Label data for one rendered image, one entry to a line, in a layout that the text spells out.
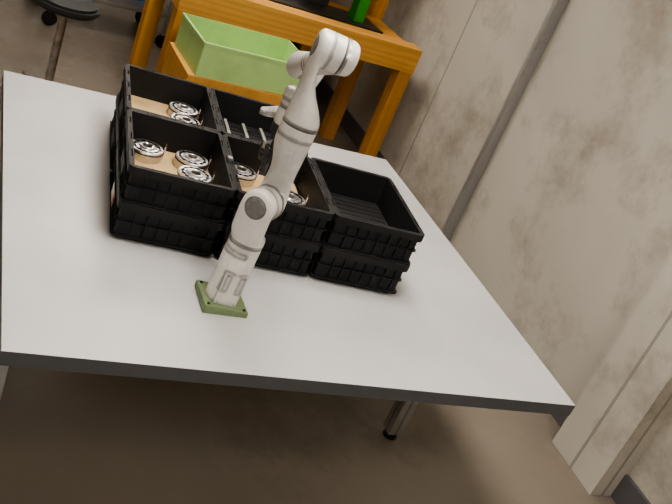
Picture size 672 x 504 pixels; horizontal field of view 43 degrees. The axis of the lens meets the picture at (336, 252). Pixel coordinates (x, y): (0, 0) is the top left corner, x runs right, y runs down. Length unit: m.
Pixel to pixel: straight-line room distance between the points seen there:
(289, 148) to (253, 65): 2.17
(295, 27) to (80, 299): 2.98
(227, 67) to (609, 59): 1.77
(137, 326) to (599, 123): 2.58
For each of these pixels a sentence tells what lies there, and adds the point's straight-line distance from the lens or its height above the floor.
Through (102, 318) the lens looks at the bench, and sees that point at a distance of 2.11.
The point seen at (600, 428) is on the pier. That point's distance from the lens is 3.63.
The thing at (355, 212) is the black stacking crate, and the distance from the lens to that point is 2.81.
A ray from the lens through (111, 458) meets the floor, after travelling 2.79.
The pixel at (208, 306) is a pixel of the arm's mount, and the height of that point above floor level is 0.72.
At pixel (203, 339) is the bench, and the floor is 0.70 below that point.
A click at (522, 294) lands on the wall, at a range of 4.26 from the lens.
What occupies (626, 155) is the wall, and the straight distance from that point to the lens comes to 3.92.
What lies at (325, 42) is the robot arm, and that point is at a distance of 2.03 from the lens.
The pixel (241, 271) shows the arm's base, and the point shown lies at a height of 0.83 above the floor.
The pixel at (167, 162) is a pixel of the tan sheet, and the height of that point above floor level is 0.83.
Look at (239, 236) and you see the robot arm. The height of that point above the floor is 0.92.
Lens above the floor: 1.90
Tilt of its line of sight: 25 degrees down
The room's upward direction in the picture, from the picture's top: 23 degrees clockwise
